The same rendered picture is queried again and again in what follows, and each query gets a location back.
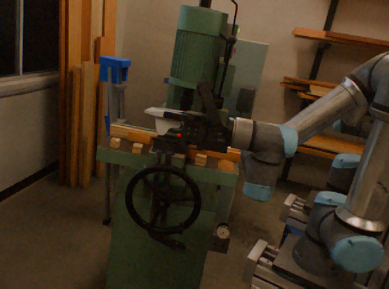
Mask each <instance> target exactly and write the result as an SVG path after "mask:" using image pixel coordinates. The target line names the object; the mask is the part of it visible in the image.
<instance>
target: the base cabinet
mask: <svg viewBox="0 0 389 289"><path fill-rule="evenodd" d="M133 203H134V207H135V210H136V212H137V213H138V214H139V216H140V218H142V219H144V220H145V221H146V222H147V223H148V218H149V210H150V204H151V199H149V198H145V197H139V196H135V195H133ZM192 210H193V207H191V206H184V205H180V204H173V203H171V204H170V207H169V208H168V209H167V214H166V228H171V227H175V226H178V225H179V223H183V222H184V221H186V220H187V219H188V218H189V216H190V214H191V213H192ZM215 215H216V212H213V211H208V210H202V209H201V211H200V213H199V216H198V218H197V220H196V221H195V222H194V223H193V224H192V225H191V227H189V228H188V229H186V230H184V231H183V233H182V235H179V234H178V233H177V234H174V235H168V237H171V238H172V239H175V240H178V241H180V242H181V243H183V244H186V245H187V246H189V247H191V251H190V253H188V252H186V250H182V249H181V251H180V253H179V252H176V251H174V250H173V249H172V248H169V247H167V246H165V245H163V244H161V243H158V241H156V240H154V239H152V238H151V237H150V236H149V235H148V231H147V230H145V229H143V228H141V227H140V226H138V224H137V223H136V222H135V221H134V220H132V218H131V216H130V214H129V213H128V210H127V208H126V203H125V194H122V193H118V192H117V195H116V202H115V207H114V218H113V225H112V236H111V243H110V254H109V261H108V266H107V273H106V284H105V289H199V287H200V284H201V278H202V274H203V271H204V265H205V262H206V256H207V252H208V246H209V243H210V237H211V234H212V230H213V227H214V221H215Z"/></svg>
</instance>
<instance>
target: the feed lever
mask: <svg viewBox="0 0 389 289"><path fill-rule="evenodd" d="M227 41H228V44H230V46H228V52H227V55H226V61H225V65H224V70H223V76H222V80H221V83H220V87H219V92H218V96H216V95H215V96H214V101H215V105H216V108H217V109H222V108H223V102H224V97H221V94H222V91H223V85H224V80H225V75H226V71H227V67H228V62H229V61H230V56H231V53H232V47H233V45H234V44H236V37H235V36H230V37H228V39H227Z"/></svg>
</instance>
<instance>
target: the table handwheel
mask: <svg viewBox="0 0 389 289"><path fill-rule="evenodd" d="M152 172H170V173H172V174H174V175H177V176H178V177H180V178H181V179H183V180H184V181H186V183H187V184H188V185H189V187H190V188H191V190H192V193H193V196H186V197H172V196H171V195H170V193H171V190H172V187H173V185H170V189H169V190H165V189H162V192H158V190H157V189H156V188H155V187H154V186H153V184H152V183H151V182H150V181H149V180H148V179H147V177H146V175H148V174H150V173H152ZM140 179H143V181H144V182H145V183H146V184H147V186H148V187H149V188H151V190H152V191H153V193H154V194H155V196H156V197H155V201H154V204H155V207H156V208H157V210H156V212H155V215H154V218H153V220H152V222H151V224H150V223H147V222H146V221H145V220H144V219H142V218H140V216H139V214H138V213H137V212H136V210H135V207H134V203H133V192H134V188H135V186H136V184H137V183H138V181H139V180H140ZM180 201H195V202H194V207H193V210H192V213H191V214H190V216H189V218H188V219H187V220H186V221H184V222H183V226H184V230H186V229H188V228H189V227H191V225H192V224H193V223H194V222H195V221H196V220H197V218H198V216H199V213H200V211H201V193H200V190H199V187H198V185H197V183H196V182H195V180H193V179H192V177H191V176H190V175H188V173H187V172H185V171H184V170H182V169H180V168H178V167H174V166H171V165H166V164H155V165H152V166H147V167H145V168H143V169H141V170H139V171H138V172H136V174H135V175H134V176H133V177H132V178H131V179H130V180H129V183H128V185H127V187H126V192H125V203H126V208H127V210H128V213H129V214H130V216H131V218H132V220H134V221H135V222H136V223H137V224H138V226H140V227H141V228H143V229H145V230H147V231H149V232H152V233H154V234H157V235H174V234H177V232H176V231H177V229H178V226H179V225H178V226H175V227H171V228H161V227H156V226H155V222H156V221H157V218H158V215H159V214H160V213H161V210H166V209H168V208H169V207H170V204H171V203H173V202H180Z"/></svg>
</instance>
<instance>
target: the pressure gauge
mask: <svg viewBox="0 0 389 289"><path fill-rule="evenodd" d="M215 232H216V236H218V238H219V239H221V240H222V239H226V238H228V237H230V236H231V228H230V226H229V225H228V224H227V223H219V224H218V225H217V227H216V231H215ZM223 232H224V233H223ZM222 233H223V234H222ZM220 234H221V235H220Z"/></svg>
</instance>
